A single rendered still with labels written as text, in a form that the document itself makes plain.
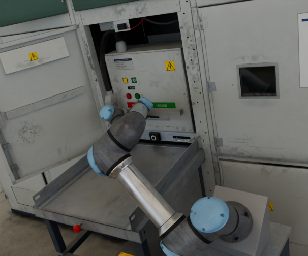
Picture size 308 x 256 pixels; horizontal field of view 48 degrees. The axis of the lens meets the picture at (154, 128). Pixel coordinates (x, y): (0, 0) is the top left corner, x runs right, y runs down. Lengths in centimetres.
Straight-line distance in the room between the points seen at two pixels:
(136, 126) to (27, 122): 92
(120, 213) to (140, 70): 80
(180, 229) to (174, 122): 87
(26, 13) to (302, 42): 138
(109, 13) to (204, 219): 118
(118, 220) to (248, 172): 73
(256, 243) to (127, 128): 61
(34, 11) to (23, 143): 72
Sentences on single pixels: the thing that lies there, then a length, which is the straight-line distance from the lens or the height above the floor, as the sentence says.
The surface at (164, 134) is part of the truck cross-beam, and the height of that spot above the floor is 91.
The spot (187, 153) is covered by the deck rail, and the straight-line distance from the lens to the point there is 178.
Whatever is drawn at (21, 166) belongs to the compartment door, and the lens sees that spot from 211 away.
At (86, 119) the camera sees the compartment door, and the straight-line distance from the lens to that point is 215.
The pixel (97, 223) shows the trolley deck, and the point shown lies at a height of 84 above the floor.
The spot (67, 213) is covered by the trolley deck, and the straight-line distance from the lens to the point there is 166.
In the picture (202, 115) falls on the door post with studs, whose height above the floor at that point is 105.
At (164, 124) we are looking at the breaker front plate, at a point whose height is 97.
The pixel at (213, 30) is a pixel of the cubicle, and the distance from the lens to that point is 162.
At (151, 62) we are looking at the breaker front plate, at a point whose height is 133.
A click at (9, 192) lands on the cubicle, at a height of 25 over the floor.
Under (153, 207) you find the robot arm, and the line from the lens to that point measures 123.
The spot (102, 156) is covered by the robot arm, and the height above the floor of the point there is 119.
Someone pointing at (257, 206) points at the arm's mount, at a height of 91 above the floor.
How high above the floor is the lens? 173
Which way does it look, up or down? 23 degrees down
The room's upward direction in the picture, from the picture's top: 12 degrees counter-clockwise
